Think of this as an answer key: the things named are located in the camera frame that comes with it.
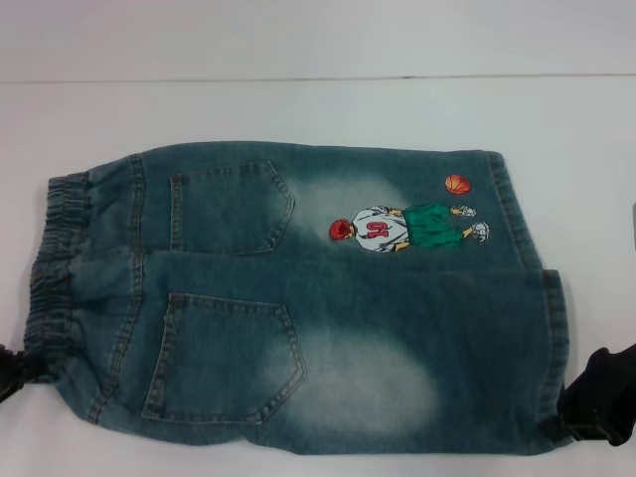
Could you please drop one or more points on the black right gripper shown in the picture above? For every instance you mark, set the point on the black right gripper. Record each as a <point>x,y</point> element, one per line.
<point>611,392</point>

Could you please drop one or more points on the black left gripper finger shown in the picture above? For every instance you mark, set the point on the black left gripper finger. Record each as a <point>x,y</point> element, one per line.
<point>12,382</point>
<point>10,359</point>

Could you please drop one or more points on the blue denim shorts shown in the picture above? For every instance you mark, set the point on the blue denim shorts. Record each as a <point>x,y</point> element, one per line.
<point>298,298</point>

